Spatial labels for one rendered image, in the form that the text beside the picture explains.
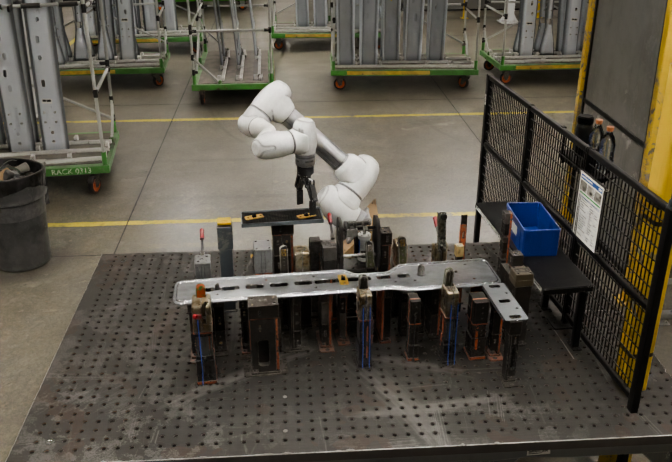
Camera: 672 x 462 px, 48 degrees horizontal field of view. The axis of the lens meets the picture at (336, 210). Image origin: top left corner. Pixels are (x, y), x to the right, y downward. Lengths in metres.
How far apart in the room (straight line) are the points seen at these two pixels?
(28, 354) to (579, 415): 3.15
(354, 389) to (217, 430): 0.57
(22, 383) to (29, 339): 0.45
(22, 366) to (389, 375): 2.37
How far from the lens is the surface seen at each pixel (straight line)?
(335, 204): 3.83
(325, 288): 3.16
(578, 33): 11.35
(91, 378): 3.30
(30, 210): 5.60
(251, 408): 3.02
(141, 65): 10.34
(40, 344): 4.92
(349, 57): 10.02
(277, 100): 3.76
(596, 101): 5.73
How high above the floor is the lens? 2.58
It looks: 24 degrees down
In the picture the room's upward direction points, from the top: straight up
